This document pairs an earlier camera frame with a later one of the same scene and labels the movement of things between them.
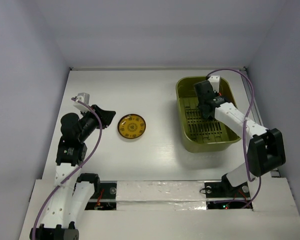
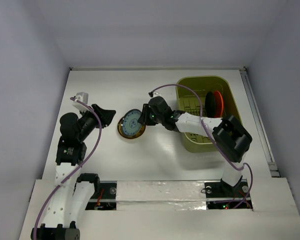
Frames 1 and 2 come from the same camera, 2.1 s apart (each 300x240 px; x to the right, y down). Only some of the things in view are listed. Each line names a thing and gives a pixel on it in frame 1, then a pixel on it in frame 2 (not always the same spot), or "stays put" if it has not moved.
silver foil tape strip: (160, 195) stays put
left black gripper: (105, 116) stays put
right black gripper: (205, 107) -> (145, 114)
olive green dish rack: (200, 133) stays put
